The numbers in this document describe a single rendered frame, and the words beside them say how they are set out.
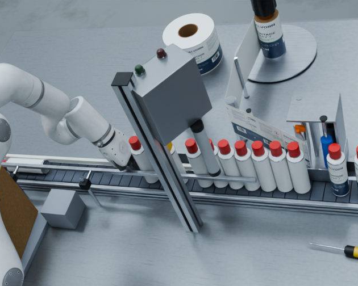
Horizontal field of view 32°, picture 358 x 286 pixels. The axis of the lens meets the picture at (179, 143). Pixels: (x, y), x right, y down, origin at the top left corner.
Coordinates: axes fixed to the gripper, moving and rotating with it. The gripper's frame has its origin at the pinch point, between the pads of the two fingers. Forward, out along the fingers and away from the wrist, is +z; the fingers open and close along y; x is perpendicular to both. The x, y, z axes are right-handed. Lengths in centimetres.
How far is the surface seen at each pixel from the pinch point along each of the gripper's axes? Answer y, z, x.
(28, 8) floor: 211, 20, 221
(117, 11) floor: 202, 48, 145
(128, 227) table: -17.1, 10.4, 4.5
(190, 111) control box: -10, -25, -45
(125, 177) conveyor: -0.5, 4.0, 7.5
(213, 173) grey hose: -11.8, -1.9, -37.4
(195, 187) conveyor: -2.7, 13.0, -17.4
